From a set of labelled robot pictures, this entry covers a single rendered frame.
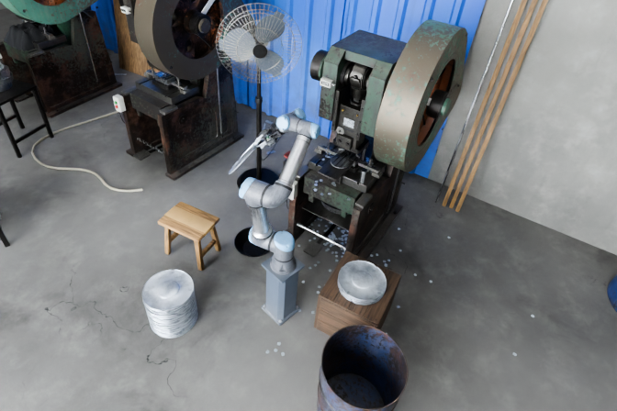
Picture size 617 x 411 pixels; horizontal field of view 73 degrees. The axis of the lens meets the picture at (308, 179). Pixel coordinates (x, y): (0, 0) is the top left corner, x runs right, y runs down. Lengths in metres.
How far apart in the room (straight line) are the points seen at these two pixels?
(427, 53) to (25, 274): 2.89
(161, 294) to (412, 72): 1.85
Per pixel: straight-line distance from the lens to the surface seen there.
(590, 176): 3.84
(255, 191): 2.06
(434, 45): 2.18
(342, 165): 2.75
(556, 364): 3.25
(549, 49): 3.48
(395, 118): 2.12
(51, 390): 2.90
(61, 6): 4.74
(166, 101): 3.71
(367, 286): 2.58
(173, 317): 2.69
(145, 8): 3.08
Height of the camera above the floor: 2.42
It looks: 39 degrees down
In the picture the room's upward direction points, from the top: 5 degrees clockwise
